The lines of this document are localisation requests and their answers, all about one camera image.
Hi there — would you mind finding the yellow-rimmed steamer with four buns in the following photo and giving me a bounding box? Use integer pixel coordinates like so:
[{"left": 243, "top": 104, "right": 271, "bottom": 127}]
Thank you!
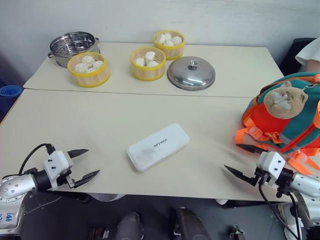
[{"left": 152, "top": 29, "right": 186, "bottom": 61}]

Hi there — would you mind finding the yellow-rimmed steamer with speckled buns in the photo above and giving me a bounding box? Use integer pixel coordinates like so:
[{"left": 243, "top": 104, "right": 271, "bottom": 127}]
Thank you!
[{"left": 66, "top": 51, "right": 111, "bottom": 89}]

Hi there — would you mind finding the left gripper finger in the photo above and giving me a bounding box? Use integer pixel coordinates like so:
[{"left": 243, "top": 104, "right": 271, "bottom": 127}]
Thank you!
[
  {"left": 73, "top": 169, "right": 101, "bottom": 189},
  {"left": 67, "top": 148, "right": 90, "bottom": 159}
]

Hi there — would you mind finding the white rectangular case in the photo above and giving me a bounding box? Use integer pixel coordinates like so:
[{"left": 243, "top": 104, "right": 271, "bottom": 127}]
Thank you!
[{"left": 126, "top": 122, "right": 190, "bottom": 173}]

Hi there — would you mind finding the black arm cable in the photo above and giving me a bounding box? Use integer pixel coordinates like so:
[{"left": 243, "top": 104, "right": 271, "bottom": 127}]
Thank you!
[
  {"left": 18, "top": 143, "right": 56, "bottom": 176},
  {"left": 258, "top": 183, "right": 304, "bottom": 240}
]

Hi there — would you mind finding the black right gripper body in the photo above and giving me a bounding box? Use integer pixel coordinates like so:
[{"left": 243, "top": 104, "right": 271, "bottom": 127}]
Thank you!
[{"left": 250, "top": 168, "right": 273, "bottom": 187}]

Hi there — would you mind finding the orange and teal backpack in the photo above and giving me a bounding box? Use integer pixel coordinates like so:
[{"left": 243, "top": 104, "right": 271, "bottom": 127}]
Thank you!
[{"left": 234, "top": 72, "right": 320, "bottom": 176}]

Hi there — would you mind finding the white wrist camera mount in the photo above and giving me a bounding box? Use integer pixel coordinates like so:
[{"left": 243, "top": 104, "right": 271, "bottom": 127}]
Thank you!
[
  {"left": 256, "top": 150, "right": 286, "bottom": 187},
  {"left": 42, "top": 150, "right": 74, "bottom": 192}
]

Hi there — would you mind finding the person in white shirt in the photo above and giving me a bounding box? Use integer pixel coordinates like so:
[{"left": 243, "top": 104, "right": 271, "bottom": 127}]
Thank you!
[{"left": 294, "top": 36, "right": 320, "bottom": 74}]

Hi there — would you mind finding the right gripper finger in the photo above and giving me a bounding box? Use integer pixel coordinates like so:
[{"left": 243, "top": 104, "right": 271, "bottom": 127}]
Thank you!
[
  {"left": 223, "top": 164, "right": 258, "bottom": 186},
  {"left": 235, "top": 143, "right": 263, "bottom": 155}
]

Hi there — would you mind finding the dark rounded shape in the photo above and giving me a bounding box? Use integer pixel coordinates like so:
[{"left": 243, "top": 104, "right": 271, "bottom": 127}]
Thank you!
[
  {"left": 114, "top": 211, "right": 145, "bottom": 240},
  {"left": 171, "top": 206, "right": 210, "bottom": 240}
]

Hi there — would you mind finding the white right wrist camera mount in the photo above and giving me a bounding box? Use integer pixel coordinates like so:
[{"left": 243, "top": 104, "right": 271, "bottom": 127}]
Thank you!
[{"left": 256, "top": 150, "right": 286, "bottom": 187}]

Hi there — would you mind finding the yellow-rimmed steamer with three buns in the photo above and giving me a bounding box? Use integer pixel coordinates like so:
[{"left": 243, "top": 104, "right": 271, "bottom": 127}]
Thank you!
[{"left": 129, "top": 46, "right": 167, "bottom": 82}]

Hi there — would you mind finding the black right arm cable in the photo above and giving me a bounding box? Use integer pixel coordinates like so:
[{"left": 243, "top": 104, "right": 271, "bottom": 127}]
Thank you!
[{"left": 258, "top": 183, "right": 304, "bottom": 240}]

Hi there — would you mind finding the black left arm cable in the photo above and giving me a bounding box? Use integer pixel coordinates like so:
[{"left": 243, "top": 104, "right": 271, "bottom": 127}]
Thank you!
[{"left": 18, "top": 143, "right": 56, "bottom": 176}]

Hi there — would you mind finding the stainless steel steamer pot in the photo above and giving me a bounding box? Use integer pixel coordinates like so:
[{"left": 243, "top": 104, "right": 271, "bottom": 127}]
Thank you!
[{"left": 47, "top": 31, "right": 101, "bottom": 69}]

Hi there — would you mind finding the steel domed pot lid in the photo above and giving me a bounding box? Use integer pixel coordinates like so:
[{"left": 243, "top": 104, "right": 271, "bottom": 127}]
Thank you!
[{"left": 166, "top": 55, "right": 217, "bottom": 92}]

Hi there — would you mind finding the brown plush cat charm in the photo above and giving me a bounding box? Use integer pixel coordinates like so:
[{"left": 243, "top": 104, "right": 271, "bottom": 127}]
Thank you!
[{"left": 263, "top": 80, "right": 309, "bottom": 119}]

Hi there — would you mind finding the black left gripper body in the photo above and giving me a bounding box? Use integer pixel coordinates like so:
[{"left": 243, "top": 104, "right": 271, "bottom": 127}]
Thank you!
[{"left": 59, "top": 172, "right": 77, "bottom": 189}]

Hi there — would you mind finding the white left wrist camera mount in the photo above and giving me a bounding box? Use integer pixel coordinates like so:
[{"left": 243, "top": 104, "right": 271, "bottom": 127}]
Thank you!
[{"left": 42, "top": 150, "right": 74, "bottom": 192}]

